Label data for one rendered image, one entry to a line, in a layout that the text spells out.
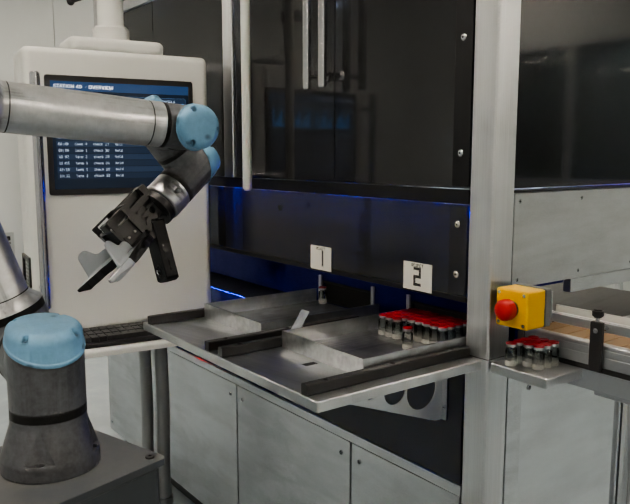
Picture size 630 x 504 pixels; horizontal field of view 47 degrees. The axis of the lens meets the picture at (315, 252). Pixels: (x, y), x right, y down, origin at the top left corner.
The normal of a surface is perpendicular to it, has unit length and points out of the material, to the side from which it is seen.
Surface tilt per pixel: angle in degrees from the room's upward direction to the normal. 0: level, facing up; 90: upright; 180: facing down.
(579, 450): 90
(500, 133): 90
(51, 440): 73
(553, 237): 90
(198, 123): 90
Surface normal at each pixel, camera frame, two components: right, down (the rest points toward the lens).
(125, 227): 0.60, -0.15
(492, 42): -0.80, 0.08
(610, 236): 0.60, 0.11
